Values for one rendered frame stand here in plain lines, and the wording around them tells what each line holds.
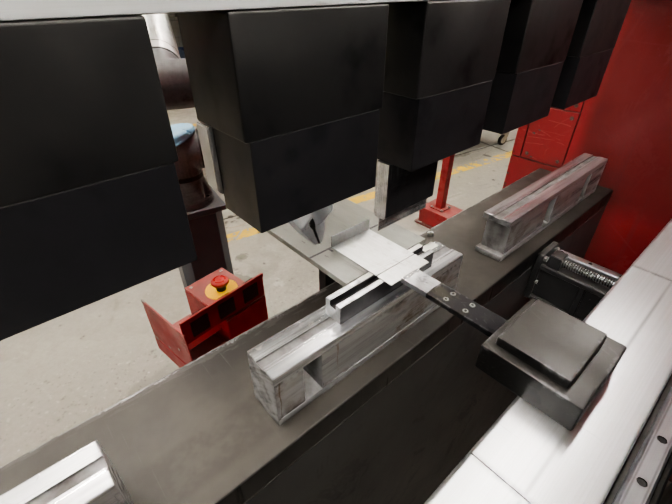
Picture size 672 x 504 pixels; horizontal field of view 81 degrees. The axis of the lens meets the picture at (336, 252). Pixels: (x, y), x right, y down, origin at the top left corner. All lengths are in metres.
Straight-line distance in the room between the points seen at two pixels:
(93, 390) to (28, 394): 0.25
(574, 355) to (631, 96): 0.91
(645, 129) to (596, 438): 0.94
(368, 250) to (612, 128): 0.86
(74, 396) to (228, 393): 1.39
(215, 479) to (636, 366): 0.51
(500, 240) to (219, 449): 0.64
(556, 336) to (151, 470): 0.49
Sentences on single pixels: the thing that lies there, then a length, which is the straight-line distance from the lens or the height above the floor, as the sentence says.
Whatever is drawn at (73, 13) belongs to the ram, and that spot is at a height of 1.34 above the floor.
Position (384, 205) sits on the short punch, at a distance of 0.51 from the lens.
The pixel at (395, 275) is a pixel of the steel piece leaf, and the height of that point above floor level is 1.00.
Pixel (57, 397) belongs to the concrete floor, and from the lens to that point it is 1.99.
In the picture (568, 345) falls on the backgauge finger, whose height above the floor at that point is 1.03.
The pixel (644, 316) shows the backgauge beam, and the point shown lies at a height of 0.98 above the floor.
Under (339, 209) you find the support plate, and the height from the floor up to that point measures 1.00.
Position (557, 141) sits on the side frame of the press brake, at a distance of 1.37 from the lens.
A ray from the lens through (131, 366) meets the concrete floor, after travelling 1.95.
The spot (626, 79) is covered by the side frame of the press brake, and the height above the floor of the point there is 1.15.
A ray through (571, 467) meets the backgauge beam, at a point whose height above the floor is 0.98.
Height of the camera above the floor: 1.36
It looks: 35 degrees down
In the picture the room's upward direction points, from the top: straight up
